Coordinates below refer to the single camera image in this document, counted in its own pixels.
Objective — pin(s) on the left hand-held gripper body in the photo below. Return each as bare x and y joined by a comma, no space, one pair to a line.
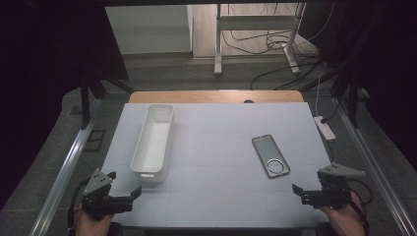
98,200

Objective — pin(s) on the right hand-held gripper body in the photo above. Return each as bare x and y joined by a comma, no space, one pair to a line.
331,193

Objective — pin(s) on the clear phone case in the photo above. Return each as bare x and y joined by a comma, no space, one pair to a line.
270,155

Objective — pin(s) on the white plastic storage box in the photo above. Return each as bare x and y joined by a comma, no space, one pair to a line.
154,141

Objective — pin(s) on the person's left hand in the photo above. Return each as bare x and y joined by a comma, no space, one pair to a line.
93,226

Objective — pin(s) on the person's right hand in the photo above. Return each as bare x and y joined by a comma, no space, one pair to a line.
344,219

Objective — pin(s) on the white power strip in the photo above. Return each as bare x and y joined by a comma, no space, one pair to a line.
324,128

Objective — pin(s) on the black metal stand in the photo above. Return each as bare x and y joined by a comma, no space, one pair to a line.
353,101
86,98

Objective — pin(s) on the black curtain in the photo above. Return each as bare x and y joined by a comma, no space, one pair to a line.
39,82
387,65

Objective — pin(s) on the white cabinet panel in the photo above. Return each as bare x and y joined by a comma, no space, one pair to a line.
147,29

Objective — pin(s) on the black floor frame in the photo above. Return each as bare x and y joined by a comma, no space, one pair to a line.
95,140

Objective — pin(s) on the aluminium rail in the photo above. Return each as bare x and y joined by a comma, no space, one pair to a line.
377,170
65,170

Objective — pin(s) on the white metal desk frame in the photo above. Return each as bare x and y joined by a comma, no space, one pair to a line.
218,39

